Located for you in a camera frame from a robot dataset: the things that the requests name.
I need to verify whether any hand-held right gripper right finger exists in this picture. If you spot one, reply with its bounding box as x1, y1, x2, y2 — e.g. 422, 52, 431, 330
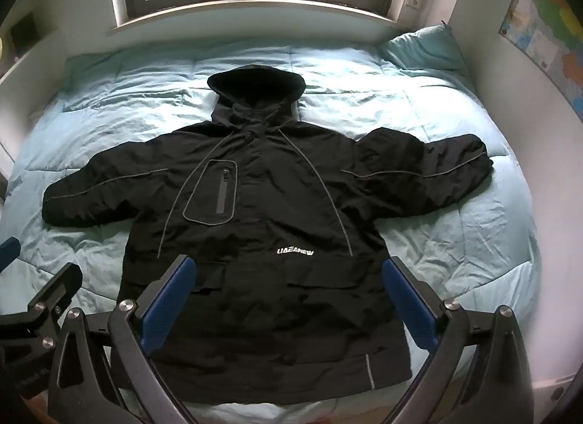
382, 256, 537, 424

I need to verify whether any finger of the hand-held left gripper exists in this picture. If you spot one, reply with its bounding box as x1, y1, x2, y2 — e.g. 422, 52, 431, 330
0, 238, 22, 272
0, 262, 83, 352

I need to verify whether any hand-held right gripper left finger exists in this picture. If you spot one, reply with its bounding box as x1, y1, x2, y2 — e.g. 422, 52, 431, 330
46, 254, 197, 424

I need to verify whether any black hooded jacket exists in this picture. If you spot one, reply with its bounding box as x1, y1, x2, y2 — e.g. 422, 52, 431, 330
42, 65, 495, 405

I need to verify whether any light blue quilted blanket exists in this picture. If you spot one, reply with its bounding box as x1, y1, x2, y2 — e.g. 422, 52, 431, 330
0, 43, 543, 424

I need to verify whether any dark square box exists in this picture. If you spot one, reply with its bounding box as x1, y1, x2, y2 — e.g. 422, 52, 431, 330
10, 13, 36, 50

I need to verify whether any light blue pillow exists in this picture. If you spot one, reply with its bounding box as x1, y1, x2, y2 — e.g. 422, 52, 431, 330
379, 23, 471, 79

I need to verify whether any white window sill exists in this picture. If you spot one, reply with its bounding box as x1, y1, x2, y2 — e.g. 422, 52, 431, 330
107, 8, 414, 38

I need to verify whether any white wall shelf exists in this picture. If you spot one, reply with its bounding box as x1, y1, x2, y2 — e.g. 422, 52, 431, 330
0, 0, 62, 87

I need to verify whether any colourful wall map poster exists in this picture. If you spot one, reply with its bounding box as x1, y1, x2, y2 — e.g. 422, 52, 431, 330
498, 0, 583, 126

